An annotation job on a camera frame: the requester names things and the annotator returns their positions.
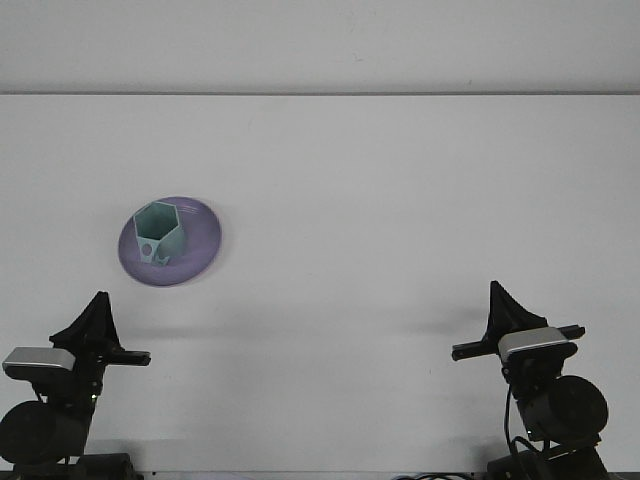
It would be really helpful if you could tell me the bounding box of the pale blue hexagonal cup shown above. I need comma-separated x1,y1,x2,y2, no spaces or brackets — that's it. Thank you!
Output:
132,199,189,268

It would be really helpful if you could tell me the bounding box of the round lilac plate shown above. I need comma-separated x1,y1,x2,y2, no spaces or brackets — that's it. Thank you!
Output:
117,194,223,288

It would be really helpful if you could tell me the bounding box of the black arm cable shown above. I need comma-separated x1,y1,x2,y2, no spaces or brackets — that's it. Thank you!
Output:
502,387,549,471

